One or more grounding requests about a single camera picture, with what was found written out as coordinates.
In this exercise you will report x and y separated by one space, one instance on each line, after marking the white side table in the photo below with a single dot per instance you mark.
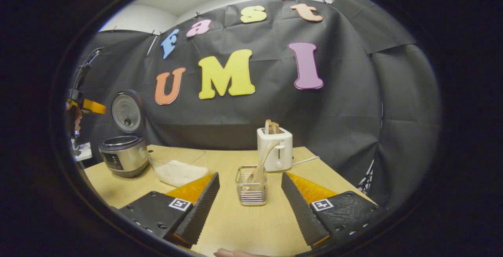
83 153

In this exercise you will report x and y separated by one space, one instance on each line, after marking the clear plastic rice container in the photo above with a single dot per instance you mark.
177 155

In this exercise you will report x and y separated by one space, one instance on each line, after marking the white toaster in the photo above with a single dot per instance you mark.
283 147

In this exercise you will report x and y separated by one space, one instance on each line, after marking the black and silver rice cooker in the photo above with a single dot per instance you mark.
125 156

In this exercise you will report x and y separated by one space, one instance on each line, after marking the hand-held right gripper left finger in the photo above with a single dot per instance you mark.
198 210

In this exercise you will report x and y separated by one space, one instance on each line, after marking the bread slice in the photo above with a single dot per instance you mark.
272 127

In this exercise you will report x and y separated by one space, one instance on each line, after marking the black metal stand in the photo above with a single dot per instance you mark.
366 178

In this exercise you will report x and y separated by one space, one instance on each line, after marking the black backdrop cloth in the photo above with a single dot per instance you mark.
275 111

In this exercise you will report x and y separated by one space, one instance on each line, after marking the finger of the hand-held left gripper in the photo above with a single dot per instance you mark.
94 107

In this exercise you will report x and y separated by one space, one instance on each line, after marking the wooden spoon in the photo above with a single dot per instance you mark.
261 166

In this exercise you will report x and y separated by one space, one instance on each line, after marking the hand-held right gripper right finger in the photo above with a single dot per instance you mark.
300 210

